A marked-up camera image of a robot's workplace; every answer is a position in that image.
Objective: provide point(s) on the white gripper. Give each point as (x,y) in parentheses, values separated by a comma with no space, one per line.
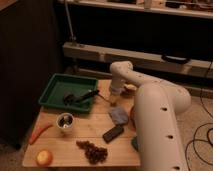
(113,98)

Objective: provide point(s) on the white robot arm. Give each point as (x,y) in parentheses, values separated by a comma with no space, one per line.
(156,104)

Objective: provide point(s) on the grey crumpled cloth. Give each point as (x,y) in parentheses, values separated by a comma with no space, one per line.
(118,115)

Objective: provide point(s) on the black rectangular block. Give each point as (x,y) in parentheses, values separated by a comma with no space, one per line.
(113,133)

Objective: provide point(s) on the green plastic tray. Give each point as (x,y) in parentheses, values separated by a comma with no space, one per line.
(61,85)

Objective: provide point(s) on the green sponge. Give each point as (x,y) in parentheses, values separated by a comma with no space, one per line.
(134,143)

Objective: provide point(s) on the bunch of dark grapes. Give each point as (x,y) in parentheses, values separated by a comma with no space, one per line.
(93,153)

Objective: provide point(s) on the metal pole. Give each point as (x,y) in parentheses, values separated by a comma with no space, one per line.
(72,36)

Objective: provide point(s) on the black object on shelf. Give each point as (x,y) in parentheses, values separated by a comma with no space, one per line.
(173,59)

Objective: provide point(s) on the orange carrot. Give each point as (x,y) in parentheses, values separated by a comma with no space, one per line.
(36,134)

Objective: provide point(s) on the yellow red apple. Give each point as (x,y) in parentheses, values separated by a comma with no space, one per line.
(44,158)

